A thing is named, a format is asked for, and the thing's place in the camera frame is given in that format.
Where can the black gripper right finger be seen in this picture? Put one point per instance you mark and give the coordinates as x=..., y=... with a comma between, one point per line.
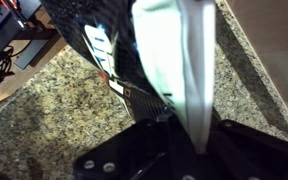
x=257, y=156

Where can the black red whey packet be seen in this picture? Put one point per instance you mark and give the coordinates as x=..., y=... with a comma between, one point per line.
x=170, y=60

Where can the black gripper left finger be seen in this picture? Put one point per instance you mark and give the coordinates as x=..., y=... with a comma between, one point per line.
x=134, y=153

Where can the wooden side panel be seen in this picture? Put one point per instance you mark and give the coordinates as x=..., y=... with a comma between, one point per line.
x=274, y=50

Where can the orange black clamp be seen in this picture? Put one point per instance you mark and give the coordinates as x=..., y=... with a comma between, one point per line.
x=9, y=3

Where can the black robot mount cart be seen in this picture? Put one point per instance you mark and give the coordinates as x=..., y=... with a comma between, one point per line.
x=4, y=30

